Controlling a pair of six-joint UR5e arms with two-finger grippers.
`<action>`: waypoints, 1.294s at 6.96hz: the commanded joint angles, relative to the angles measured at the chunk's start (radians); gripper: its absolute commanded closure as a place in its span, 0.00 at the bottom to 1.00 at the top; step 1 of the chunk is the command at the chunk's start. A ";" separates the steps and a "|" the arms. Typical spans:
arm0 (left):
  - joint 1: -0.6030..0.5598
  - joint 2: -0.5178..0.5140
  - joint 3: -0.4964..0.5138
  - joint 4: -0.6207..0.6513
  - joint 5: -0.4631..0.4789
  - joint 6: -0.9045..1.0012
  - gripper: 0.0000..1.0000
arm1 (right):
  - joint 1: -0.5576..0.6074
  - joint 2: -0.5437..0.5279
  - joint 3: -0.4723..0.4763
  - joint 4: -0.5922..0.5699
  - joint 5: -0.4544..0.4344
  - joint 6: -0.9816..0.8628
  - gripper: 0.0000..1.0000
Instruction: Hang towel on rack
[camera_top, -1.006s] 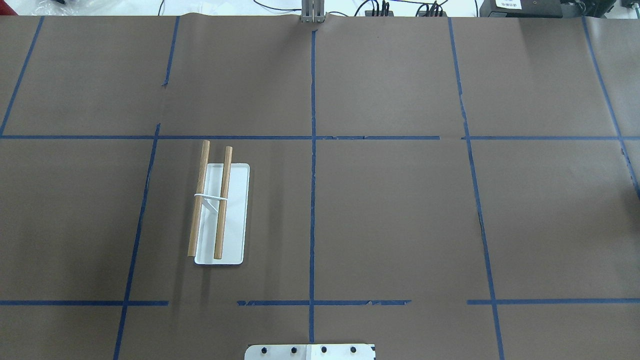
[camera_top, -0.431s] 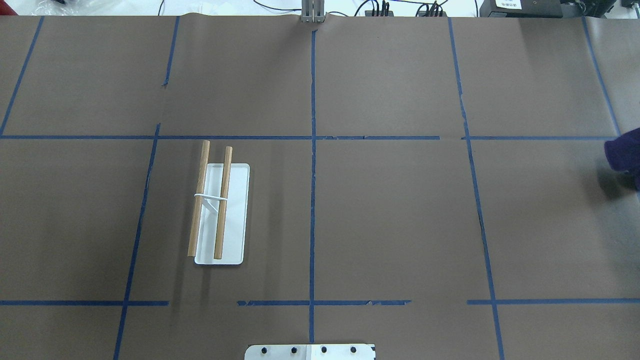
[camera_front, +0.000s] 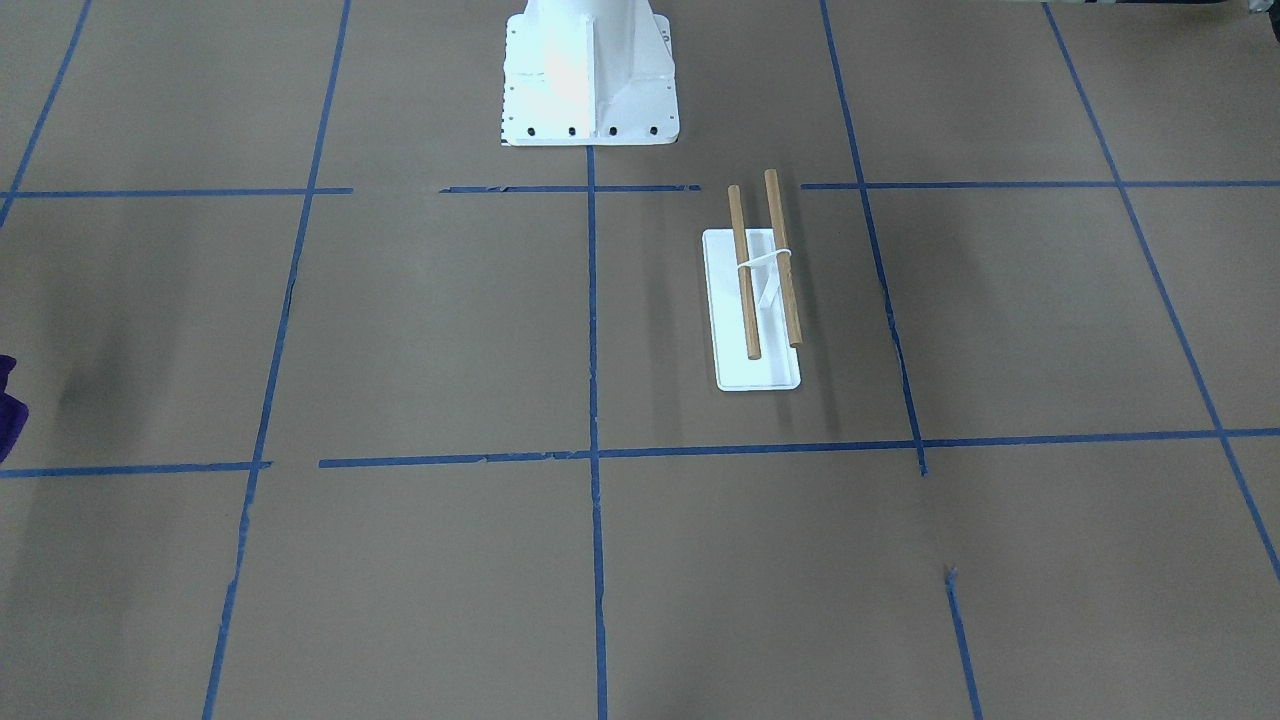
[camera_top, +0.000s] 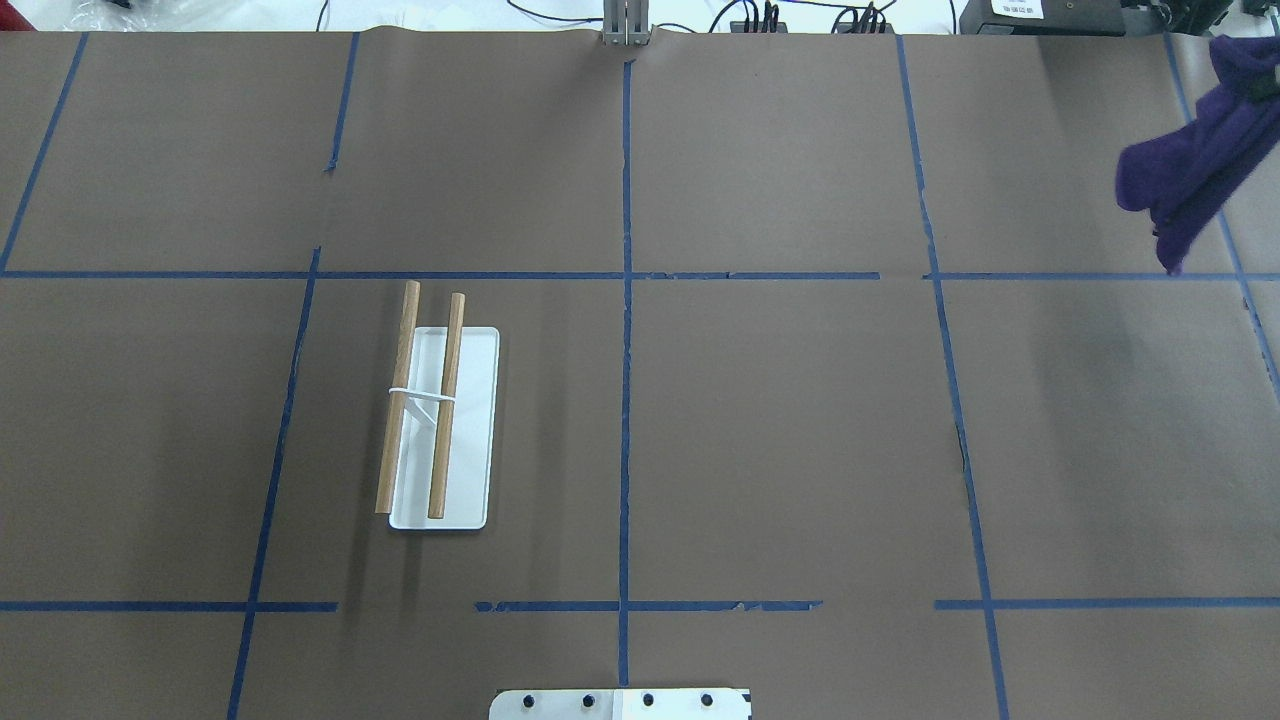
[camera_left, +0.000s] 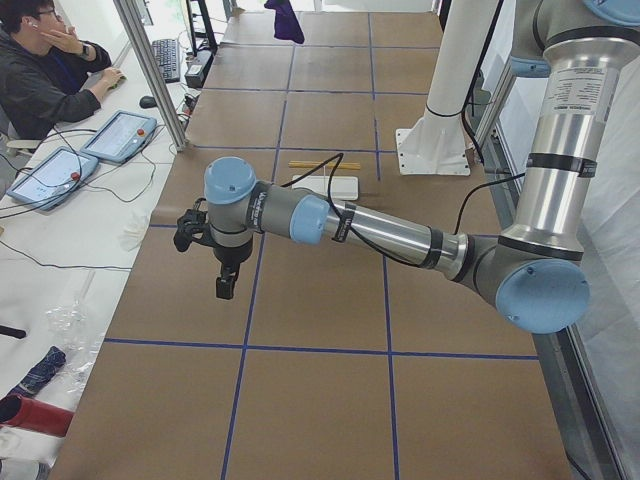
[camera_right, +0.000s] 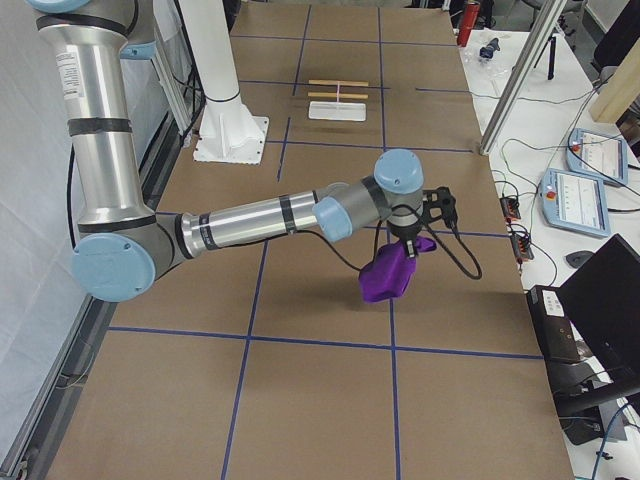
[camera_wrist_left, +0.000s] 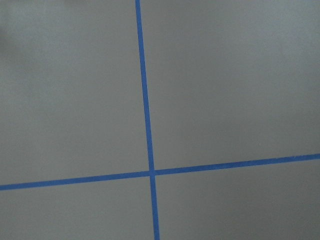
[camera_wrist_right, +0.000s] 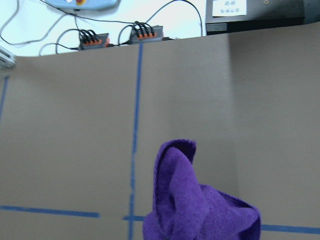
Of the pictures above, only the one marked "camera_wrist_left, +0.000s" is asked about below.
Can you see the blue tape grid lines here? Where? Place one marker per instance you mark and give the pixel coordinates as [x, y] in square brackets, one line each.
[159, 119]

